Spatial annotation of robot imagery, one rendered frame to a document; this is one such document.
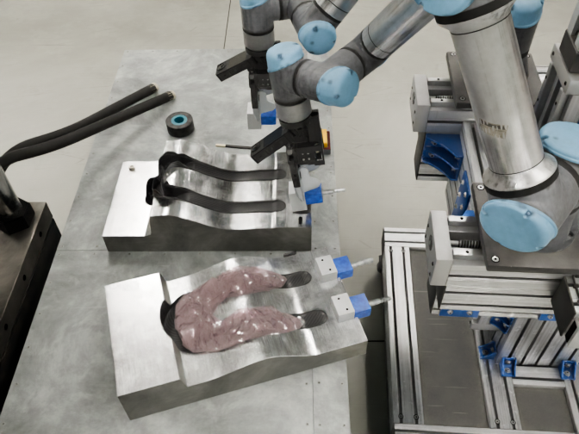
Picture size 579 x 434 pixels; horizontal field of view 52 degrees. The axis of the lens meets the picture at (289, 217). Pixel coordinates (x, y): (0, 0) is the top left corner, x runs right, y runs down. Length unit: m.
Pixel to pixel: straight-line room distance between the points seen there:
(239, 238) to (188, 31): 2.53
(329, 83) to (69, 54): 2.81
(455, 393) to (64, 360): 1.16
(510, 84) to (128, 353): 0.83
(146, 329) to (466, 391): 1.09
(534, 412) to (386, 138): 1.52
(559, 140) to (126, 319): 0.88
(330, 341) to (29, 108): 2.53
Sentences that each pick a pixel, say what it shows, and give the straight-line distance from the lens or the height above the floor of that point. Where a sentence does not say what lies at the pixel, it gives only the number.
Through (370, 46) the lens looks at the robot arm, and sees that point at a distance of 1.20.
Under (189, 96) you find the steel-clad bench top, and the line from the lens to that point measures 1.94.
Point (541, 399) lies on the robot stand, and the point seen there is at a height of 0.21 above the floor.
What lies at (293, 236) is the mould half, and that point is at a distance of 1.42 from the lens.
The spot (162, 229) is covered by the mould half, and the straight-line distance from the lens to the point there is 1.43.
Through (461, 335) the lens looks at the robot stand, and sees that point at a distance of 2.08.
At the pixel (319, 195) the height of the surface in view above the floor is 0.94.
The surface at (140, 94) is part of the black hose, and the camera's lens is 1.92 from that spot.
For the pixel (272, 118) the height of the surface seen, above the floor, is 0.94.
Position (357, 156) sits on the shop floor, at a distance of 2.88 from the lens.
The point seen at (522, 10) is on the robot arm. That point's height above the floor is 1.25.
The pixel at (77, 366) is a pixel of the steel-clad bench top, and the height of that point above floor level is 0.80.
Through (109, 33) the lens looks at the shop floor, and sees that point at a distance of 3.93.
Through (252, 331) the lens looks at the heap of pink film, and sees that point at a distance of 1.21.
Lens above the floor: 1.95
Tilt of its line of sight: 49 degrees down
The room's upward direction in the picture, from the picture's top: 2 degrees counter-clockwise
